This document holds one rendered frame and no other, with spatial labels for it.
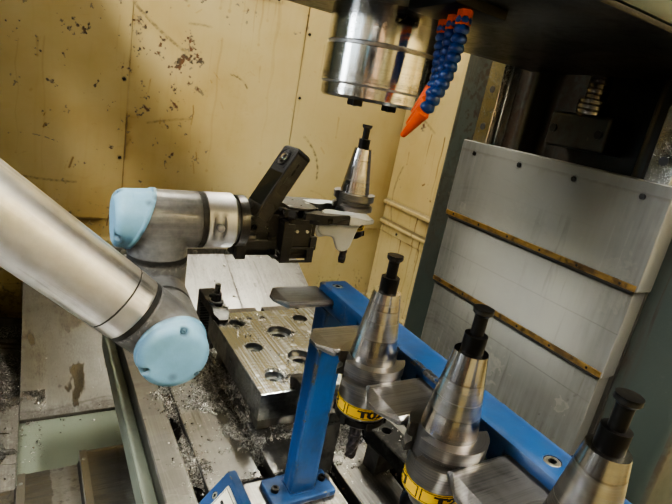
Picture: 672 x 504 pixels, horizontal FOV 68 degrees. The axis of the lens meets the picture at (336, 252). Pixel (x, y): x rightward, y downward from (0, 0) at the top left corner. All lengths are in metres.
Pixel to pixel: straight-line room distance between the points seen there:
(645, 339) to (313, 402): 0.59
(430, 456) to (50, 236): 0.37
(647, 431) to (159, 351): 0.81
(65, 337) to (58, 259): 1.02
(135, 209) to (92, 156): 1.04
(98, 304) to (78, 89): 1.17
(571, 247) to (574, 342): 0.17
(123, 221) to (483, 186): 0.78
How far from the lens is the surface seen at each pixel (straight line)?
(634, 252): 0.96
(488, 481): 0.40
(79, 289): 0.53
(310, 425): 0.72
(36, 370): 1.48
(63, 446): 1.33
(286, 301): 0.59
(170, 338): 0.54
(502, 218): 1.12
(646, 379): 1.03
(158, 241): 0.65
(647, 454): 1.06
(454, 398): 0.39
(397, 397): 0.46
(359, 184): 0.76
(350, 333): 0.55
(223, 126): 1.74
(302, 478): 0.78
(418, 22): 0.71
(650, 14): 0.61
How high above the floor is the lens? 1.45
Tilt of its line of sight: 17 degrees down
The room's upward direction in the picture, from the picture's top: 11 degrees clockwise
